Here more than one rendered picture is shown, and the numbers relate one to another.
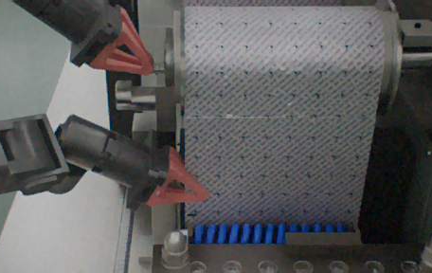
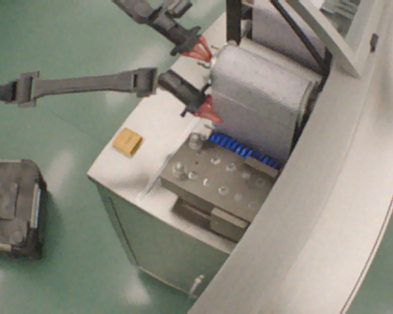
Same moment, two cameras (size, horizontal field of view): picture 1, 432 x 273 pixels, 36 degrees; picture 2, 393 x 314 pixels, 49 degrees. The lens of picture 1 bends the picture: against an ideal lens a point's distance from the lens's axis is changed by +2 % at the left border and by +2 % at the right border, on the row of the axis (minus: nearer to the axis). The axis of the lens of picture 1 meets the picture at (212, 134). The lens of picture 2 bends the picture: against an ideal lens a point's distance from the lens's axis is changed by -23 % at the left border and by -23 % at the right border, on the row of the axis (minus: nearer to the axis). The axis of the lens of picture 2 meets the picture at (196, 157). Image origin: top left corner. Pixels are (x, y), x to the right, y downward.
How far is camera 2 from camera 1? 79 cm
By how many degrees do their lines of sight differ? 36
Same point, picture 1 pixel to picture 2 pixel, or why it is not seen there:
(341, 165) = (280, 140)
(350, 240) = (271, 173)
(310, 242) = (254, 165)
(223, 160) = (228, 113)
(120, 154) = (181, 93)
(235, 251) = (224, 152)
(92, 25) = (181, 43)
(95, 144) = (171, 86)
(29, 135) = (145, 77)
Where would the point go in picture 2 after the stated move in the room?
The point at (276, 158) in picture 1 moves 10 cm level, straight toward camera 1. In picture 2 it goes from (252, 123) to (227, 149)
